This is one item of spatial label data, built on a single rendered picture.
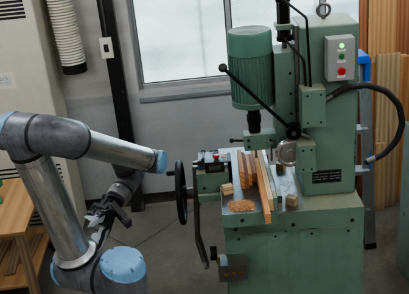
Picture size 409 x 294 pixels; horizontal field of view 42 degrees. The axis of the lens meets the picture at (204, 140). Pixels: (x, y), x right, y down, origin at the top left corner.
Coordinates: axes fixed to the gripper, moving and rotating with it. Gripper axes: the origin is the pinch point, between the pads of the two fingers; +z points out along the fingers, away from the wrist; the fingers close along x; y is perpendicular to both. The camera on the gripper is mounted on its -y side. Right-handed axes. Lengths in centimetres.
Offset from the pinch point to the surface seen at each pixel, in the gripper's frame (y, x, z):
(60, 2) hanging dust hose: 106, 4, -136
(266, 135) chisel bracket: -43, 5, -69
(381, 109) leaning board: -81, -67, -188
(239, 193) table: -40, -5, -43
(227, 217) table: -42, -1, -28
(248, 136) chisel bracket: -36, 5, -66
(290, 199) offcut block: -59, -12, -54
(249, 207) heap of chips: -48, 1, -34
